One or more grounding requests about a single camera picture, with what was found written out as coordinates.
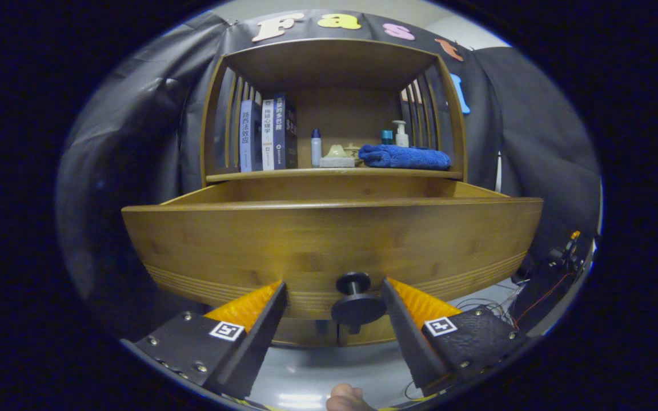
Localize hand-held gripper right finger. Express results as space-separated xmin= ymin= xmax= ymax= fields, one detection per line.
xmin=379 ymin=277 xmax=532 ymax=396

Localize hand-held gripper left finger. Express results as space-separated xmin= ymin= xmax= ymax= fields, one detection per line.
xmin=121 ymin=280 xmax=288 ymax=400

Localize wooden drawer with black knob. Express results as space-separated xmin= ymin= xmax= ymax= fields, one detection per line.
xmin=122 ymin=182 xmax=544 ymax=335

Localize pale green plastic item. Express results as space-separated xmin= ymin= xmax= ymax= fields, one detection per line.
xmin=319 ymin=144 xmax=356 ymax=168

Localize wooden cabinet door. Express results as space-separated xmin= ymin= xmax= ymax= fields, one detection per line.
xmin=272 ymin=317 xmax=339 ymax=348
xmin=339 ymin=314 xmax=399 ymax=346

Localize wooden countertop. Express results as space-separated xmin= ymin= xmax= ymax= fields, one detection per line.
xmin=206 ymin=166 xmax=464 ymax=183

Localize wooden cabinet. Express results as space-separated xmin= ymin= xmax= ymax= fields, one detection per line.
xmin=200 ymin=38 xmax=468 ymax=348

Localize black and orange device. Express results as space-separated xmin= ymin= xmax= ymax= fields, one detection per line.
xmin=546 ymin=231 xmax=584 ymax=275

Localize folded blue towel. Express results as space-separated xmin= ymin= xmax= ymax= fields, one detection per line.
xmin=358 ymin=144 xmax=452 ymax=171

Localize light blue book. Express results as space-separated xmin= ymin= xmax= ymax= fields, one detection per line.
xmin=240 ymin=100 xmax=263 ymax=173

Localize white book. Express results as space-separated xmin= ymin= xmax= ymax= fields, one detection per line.
xmin=261 ymin=98 xmax=276 ymax=171

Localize dark blue book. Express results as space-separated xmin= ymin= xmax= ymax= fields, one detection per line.
xmin=273 ymin=94 xmax=298 ymax=170

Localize black backdrop cloth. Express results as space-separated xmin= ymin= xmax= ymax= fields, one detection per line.
xmin=55 ymin=9 xmax=603 ymax=343

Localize tangled floor cables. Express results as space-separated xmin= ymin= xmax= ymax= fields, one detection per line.
xmin=455 ymin=283 xmax=527 ymax=329

